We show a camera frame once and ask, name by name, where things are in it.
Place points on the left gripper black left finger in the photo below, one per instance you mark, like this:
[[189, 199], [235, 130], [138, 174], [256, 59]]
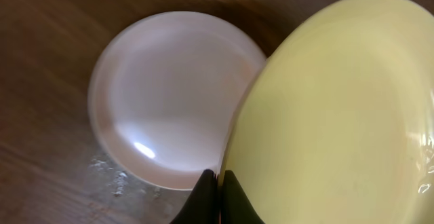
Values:
[[201, 206]]

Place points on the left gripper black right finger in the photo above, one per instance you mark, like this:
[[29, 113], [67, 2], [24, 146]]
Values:
[[235, 208]]

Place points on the white plate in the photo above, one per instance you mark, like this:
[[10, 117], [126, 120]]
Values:
[[164, 91]]

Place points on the yellow-green plate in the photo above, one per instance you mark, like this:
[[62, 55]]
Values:
[[338, 126]]

